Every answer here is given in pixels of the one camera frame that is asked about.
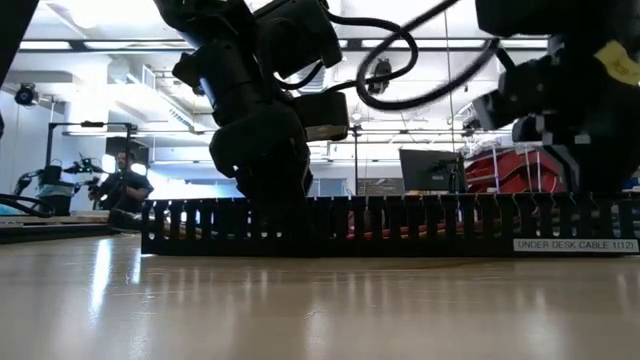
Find background robot station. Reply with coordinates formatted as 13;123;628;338
12;154;109;217

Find black camera stand post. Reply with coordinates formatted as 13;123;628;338
349;124;364;197

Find black computer monitor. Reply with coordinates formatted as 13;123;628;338
399;148;467;195

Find person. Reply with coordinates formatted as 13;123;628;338
89;151;155;234

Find yellow paper tag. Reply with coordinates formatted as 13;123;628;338
594;39;640;86

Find dark wall screen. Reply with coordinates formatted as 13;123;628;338
104;137;151;166

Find black ceiling spotlight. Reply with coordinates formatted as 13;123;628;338
14;83;39;107

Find black looped camera cable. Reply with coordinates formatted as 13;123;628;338
355;0;504;112
279;12;420;96

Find black hanging ceiling camera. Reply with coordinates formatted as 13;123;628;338
372;58;394;94

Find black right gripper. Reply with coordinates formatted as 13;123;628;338
472;0;640;196

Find multicoloured wire harness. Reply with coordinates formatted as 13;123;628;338
344;208;506;240

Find long ceiling strip light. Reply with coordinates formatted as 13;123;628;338
17;37;551;54

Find red bin storage rack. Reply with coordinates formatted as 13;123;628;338
464;146;569;195

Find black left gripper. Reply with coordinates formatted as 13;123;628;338
172;0;351;236

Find black camera stand frame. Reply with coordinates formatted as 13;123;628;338
45;121;137;174

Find black aluminium table frame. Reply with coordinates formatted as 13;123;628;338
0;214;144;246

